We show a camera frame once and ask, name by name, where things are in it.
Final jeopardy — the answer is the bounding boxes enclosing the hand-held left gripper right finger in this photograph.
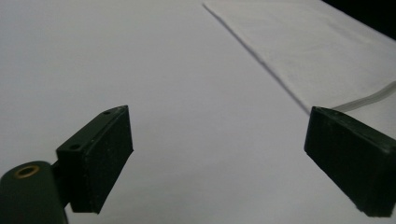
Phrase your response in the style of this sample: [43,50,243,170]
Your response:
[304,105,396,218]

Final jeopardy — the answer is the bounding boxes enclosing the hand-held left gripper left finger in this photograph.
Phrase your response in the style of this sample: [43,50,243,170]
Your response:
[55,105,134,215]

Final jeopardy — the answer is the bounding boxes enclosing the white cloth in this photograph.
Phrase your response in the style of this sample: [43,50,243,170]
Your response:
[203,0,396,140]

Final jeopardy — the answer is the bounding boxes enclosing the white strap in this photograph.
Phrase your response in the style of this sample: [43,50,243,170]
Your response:
[332,80,396,114]

